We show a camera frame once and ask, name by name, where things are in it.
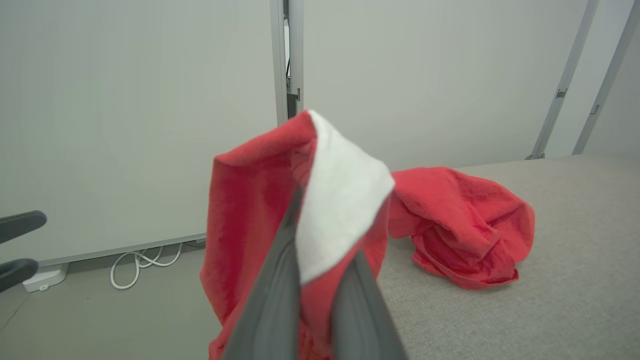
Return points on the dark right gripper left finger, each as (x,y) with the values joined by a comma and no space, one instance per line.
(270,300)

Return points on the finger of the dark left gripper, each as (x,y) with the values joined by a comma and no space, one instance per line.
(22,222)
(17,272)

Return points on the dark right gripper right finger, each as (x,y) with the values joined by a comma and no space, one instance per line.
(362,315)

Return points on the red and white garment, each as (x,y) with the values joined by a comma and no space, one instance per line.
(250,210)

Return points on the plain red garment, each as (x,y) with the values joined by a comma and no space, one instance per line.
(460,225)

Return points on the white power strip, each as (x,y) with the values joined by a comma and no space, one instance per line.
(47,277)

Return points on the large white partition panel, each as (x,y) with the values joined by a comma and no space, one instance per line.
(125,125)

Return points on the slanted grey frame post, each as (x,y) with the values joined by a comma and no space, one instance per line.
(605,85)
(562,90)

